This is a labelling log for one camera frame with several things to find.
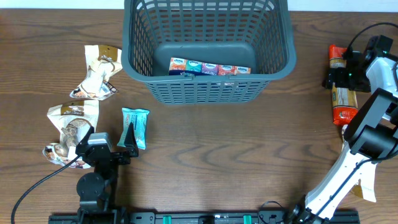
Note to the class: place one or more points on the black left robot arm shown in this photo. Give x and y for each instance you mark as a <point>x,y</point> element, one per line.
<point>97,189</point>

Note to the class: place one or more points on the spaghetti packet orange ends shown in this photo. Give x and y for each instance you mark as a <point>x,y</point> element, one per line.
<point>344,103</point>

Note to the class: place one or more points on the tissue multipack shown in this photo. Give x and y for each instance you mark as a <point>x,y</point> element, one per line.
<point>192,68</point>

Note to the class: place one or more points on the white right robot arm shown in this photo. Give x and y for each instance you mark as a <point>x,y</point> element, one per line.
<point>368,139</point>

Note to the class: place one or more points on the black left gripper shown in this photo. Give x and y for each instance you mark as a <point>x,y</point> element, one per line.
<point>132,151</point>

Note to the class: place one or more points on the teal snack packet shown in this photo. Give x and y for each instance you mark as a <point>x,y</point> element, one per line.
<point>138,117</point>

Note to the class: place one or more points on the grey plastic basket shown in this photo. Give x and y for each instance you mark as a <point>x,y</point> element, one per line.
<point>257,34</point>

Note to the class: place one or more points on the beige snack pouch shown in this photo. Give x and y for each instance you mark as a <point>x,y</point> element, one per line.
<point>73,120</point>
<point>364,187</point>
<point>102,62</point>

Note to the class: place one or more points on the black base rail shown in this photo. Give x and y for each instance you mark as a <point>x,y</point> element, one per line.
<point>276,216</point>

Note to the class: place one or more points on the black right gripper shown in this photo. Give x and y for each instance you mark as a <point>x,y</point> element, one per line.
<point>339,81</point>

